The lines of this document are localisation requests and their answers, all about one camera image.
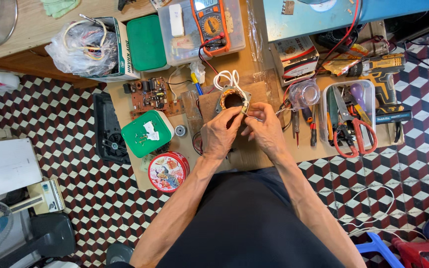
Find small brown work board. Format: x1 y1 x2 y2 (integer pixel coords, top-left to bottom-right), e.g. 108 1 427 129
198 81 275 170

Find person's left hand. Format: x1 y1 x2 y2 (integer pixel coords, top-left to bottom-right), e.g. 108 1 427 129
201 106 246 163

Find red plastic stool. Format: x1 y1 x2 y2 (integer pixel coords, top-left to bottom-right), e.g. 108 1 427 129
392 231 429 268

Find green and white carton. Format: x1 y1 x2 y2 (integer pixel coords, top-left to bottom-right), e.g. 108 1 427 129
86 17 141 83

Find black cables bundle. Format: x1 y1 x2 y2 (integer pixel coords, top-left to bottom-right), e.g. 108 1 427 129
384 7 429 69

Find large cardboard sheet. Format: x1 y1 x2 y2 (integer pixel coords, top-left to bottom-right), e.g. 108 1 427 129
107 0 401 191

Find beige fan control panel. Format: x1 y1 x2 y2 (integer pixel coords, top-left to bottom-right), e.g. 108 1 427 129
9 177 66 216

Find yellow cordless drill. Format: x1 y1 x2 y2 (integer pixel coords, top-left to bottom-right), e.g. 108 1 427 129
346 53 413 126

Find red handled scissors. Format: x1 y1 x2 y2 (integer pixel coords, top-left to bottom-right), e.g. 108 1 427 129
332 86 378 159

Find coil of dark wire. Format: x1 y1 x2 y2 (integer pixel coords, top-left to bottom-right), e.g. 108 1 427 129
192 131 204 156

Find plain green lid container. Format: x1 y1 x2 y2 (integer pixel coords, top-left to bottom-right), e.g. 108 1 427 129
127 14 171 73

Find red round tin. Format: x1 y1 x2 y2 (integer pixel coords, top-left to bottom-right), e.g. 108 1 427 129
148 151 190 193

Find orange digital multimeter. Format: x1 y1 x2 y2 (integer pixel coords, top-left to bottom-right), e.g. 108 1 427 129
190 0 232 57

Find slim red tipped screwdriver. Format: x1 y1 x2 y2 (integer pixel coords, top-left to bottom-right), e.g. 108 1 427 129
292 109 301 149

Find wooden table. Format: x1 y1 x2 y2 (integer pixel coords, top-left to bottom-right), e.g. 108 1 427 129
0 0 160 89

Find motor stator with white wires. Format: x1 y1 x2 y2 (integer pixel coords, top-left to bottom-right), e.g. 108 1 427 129
213 69 253 115

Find white flat board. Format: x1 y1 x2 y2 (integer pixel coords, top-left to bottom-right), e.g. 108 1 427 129
0 138 43 204

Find red multimeter lead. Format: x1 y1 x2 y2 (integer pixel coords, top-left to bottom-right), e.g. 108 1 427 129
282 0 362 112

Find white crumpled tissue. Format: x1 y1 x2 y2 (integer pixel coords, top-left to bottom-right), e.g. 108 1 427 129
189 61 206 85

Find purple handled tool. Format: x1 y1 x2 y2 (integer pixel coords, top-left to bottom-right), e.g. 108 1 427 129
349 83 366 113

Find clear plastic tool tray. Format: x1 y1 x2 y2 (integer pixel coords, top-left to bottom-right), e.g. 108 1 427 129
319 79 377 150

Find blue and yellow pen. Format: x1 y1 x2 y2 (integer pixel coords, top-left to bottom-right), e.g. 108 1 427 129
191 72 204 96

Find green cloth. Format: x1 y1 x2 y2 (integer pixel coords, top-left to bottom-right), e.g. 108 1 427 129
40 0 81 19

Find white rectangular plastic block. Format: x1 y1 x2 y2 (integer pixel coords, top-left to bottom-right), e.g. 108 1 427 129
169 4 184 38

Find clear bag of wires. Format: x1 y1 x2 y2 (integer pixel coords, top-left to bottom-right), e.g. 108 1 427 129
45 20 118 77

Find white cable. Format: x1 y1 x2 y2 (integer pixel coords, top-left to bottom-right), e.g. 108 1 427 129
340 185 428 241

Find black fan housing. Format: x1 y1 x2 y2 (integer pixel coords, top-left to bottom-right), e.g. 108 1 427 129
93 92 132 165

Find person's black shorts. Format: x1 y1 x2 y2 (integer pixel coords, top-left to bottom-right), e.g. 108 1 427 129
105 167 346 268

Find blue metal table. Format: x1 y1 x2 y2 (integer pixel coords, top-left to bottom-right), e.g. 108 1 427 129
263 0 429 43

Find yellow snack packet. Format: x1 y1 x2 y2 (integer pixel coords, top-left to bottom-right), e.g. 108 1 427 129
322 43 370 77

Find white and red cardboard box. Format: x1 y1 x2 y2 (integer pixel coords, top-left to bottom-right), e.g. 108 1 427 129
270 36 320 87

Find clear plastic storage box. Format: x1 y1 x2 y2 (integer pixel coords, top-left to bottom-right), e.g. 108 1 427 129
158 0 246 67

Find clear plastic jar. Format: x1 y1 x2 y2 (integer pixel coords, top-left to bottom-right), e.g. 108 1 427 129
288 79 321 111

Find brown circuit board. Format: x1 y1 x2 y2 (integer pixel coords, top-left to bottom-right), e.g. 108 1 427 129
123 77 185 120

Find blue plastic stool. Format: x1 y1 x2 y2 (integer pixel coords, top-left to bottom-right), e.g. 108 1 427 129
355 232 406 268

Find red and black screwdriver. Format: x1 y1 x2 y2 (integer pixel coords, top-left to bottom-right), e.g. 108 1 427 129
302 105 318 147

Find person's right hand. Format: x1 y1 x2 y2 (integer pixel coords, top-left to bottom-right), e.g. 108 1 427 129
241 102 293 165

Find green lid container with screws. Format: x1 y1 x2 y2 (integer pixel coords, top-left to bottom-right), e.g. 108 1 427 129
121 110 175 158

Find clear plastic wrap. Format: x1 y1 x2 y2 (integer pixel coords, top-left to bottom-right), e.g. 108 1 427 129
246 0 275 80

